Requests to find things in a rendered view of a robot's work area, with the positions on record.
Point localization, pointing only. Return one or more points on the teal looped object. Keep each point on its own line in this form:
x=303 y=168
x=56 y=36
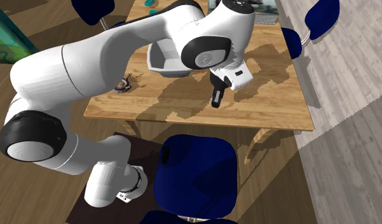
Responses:
x=148 y=2

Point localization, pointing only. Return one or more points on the white rectangular bowl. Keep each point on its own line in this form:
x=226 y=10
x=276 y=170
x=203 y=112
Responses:
x=161 y=59

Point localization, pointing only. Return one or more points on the small dark round object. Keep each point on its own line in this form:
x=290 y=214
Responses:
x=122 y=85

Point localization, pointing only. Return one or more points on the wooden table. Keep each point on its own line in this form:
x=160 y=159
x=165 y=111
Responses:
x=271 y=102

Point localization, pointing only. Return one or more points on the teal green cabinet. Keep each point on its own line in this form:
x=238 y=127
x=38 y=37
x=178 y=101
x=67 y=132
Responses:
x=6 y=40

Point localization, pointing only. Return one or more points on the teal flat object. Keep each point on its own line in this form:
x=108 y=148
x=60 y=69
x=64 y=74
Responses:
x=154 y=13

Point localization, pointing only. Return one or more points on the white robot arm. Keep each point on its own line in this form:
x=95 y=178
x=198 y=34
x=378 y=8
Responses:
x=94 y=59

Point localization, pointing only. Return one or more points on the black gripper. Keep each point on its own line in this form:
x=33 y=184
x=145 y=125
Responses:
x=216 y=80

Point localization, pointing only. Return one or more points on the dark robot stand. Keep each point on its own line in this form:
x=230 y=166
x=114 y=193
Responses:
x=116 y=214

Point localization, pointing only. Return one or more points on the grey picture book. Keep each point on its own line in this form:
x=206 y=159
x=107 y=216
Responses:
x=265 y=12

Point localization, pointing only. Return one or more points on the blue chair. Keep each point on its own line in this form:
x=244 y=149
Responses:
x=91 y=11
x=197 y=176
x=320 y=15

